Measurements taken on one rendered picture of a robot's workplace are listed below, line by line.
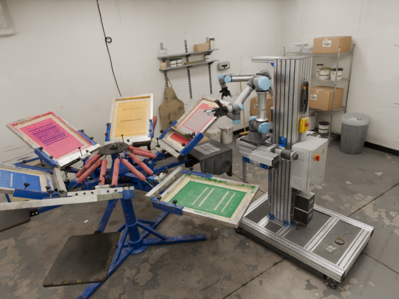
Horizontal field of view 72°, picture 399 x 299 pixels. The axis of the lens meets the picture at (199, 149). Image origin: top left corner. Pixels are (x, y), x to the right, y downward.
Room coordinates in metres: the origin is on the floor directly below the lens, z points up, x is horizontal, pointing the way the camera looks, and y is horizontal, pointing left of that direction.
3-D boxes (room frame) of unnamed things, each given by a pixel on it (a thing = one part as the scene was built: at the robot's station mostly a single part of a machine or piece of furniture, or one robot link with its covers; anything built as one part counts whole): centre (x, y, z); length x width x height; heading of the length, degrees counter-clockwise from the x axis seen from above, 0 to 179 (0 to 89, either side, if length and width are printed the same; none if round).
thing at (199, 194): (2.16, 0.10, 1.05); 1.08 x 0.61 x 0.23; 60
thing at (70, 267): (1.95, 0.88, 0.91); 1.34 x 0.40 x 0.08; 0
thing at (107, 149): (2.62, 0.88, 0.67); 0.39 x 0.39 x 1.35
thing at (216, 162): (3.01, -0.18, 0.79); 0.46 x 0.09 x 0.33; 120
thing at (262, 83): (2.51, -0.63, 1.63); 0.15 x 0.12 x 0.55; 17
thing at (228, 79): (3.08, -0.60, 1.80); 0.49 x 0.11 x 0.12; 74
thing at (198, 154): (3.17, -0.09, 0.95); 0.48 x 0.44 x 0.01; 120
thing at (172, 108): (5.11, 0.45, 1.06); 0.53 x 0.07 x 1.05; 120
